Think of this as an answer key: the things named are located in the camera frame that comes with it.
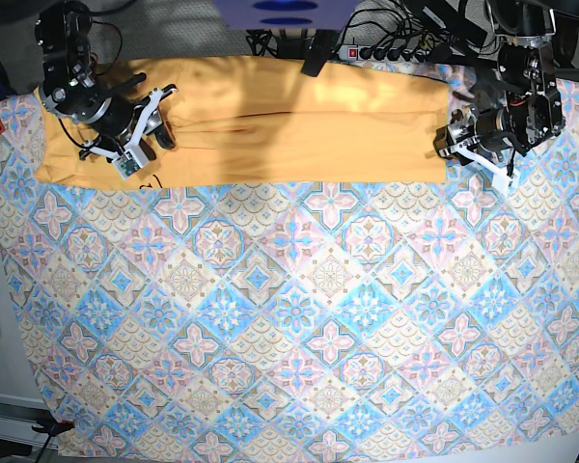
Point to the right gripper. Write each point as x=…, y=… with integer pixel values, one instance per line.
x=121, y=125

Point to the orange black clamp bottom left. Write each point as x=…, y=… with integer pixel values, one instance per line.
x=52, y=428

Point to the white power strip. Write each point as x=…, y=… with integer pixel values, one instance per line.
x=362, y=53

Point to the patterned blue tile tablecloth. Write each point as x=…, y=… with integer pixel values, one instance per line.
x=301, y=321

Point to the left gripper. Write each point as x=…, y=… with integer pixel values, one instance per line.
x=480, y=137

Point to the black table clamp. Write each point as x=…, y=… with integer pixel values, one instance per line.
x=320, y=50

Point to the purple camera mount housing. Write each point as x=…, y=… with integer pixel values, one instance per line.
x=306, y=14

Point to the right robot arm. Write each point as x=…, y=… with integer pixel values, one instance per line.
x=72, y=90

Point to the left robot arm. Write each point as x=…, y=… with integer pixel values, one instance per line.
x=531, y=113

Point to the yellow T-shirt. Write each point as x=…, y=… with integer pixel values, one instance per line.
x=243, y=119

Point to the white rail box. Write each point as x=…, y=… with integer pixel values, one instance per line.
x=18, y=416

